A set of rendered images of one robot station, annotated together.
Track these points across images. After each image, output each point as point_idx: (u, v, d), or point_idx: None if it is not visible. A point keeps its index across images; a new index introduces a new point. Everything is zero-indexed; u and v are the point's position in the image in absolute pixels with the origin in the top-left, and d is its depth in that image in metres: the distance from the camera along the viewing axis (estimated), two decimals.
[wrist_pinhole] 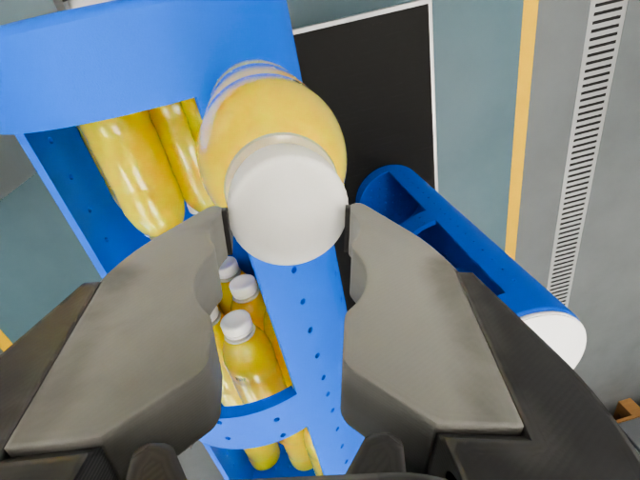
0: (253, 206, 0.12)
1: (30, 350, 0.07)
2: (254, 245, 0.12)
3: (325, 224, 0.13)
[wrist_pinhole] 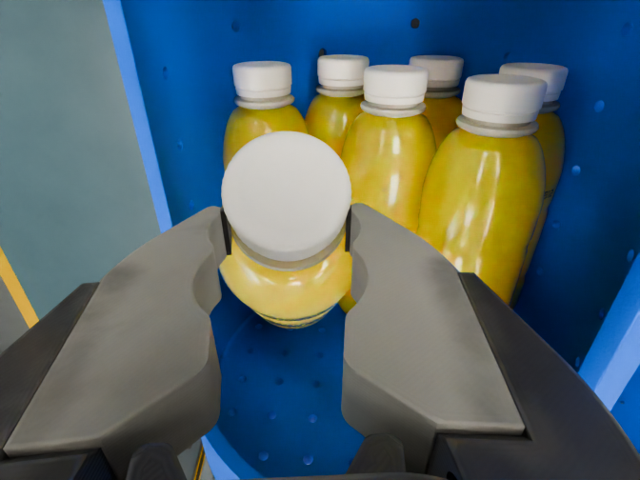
0: (248, 175, 0.11)
1: (29, 351, 0.07)
2: (246, 217, 0.11)
3: (326, 199, 0.11)
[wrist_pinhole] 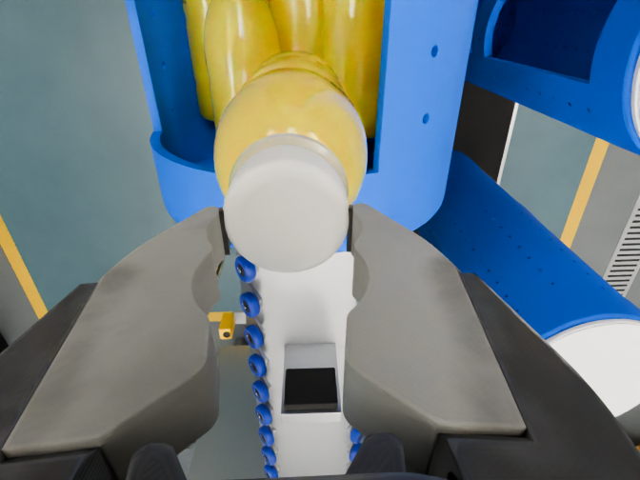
0: None
1: (27, 351, 0.07)
2: None
3: None
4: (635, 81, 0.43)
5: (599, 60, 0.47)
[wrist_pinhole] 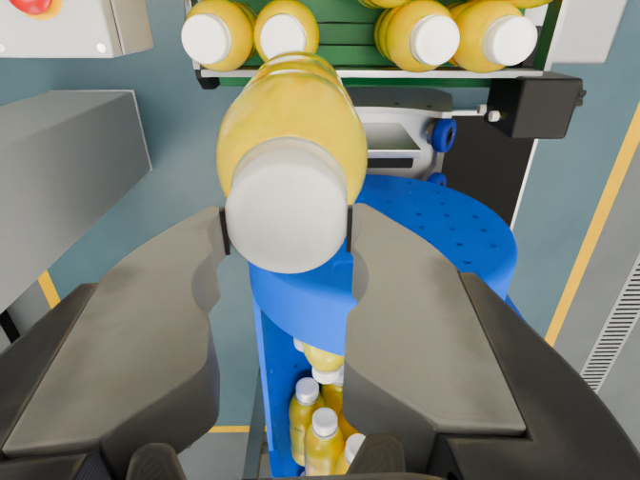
0: None
1: (27, 351, 0.07)
2: None
3: None
4: None
5: None
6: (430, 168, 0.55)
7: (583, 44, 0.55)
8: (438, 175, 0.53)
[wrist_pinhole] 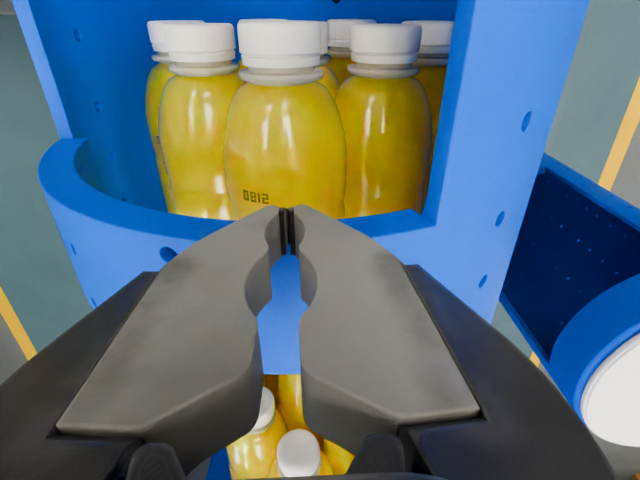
0: None
1: (89, 332, 0.07)
2: None
3: (266, 405, 0.38)
4: (583, 402, 0.51)
5: (556, 359, 0.55)
6: None
7: None
8: None
